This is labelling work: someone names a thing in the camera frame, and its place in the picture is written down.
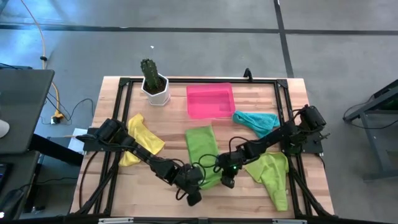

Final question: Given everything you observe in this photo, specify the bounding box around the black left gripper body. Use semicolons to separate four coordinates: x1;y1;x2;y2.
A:
172;170;206;194

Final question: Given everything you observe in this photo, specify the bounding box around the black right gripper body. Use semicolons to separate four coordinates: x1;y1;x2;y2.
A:
217;157;249;177

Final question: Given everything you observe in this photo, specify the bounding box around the lime green microfiber towel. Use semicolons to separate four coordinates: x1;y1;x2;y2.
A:
244;151;290;212

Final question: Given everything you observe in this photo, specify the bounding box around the teal microfiber towel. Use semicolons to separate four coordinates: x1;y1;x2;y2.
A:
232;110;280;139

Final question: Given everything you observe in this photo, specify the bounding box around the pink plastic basket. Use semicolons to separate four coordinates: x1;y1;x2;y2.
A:
185;82;236;121

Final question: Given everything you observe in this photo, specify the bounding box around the yellow microfiber towel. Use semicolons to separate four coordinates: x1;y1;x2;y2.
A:
118;113;166;167

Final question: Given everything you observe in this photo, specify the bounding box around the green cactus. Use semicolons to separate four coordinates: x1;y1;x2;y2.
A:
139;58;165;91

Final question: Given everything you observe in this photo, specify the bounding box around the white paper sheet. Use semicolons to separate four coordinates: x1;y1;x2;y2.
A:
67;128;88;154

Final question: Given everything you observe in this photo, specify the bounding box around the yellow power plug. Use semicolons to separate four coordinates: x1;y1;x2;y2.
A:
50;111;65;125

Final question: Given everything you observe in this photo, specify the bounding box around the grey metal side table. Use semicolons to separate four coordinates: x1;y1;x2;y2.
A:
343;79;398;183

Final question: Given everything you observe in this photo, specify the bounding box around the dark grey desk top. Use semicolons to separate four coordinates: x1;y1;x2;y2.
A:
0;68;56;156

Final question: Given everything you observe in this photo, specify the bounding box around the black device with light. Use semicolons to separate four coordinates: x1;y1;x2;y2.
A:
0;186;25;220

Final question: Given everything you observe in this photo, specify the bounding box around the white round object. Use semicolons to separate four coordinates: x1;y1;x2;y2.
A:
0;119;11;139

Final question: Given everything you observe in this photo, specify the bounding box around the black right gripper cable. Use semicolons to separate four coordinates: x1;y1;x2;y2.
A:
191;153;220;187

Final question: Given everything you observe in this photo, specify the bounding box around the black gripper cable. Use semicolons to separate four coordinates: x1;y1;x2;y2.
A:
191;153;220;187
175;185;189;202

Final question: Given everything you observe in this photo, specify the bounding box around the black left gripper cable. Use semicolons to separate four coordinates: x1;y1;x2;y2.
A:
175;185;189;202

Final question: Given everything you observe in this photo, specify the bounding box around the silver metal bracket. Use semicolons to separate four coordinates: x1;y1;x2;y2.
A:
272;218;308;224
98;217;135;224

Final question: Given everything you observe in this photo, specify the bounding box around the black aluminium table frame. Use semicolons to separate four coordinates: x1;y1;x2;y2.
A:
70;77;335;218

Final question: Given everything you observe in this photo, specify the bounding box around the black floor power cable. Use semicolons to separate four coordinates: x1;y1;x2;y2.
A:
45;95;95;126

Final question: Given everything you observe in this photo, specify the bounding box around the orange floor cable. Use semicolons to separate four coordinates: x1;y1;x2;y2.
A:
20;0;65;121

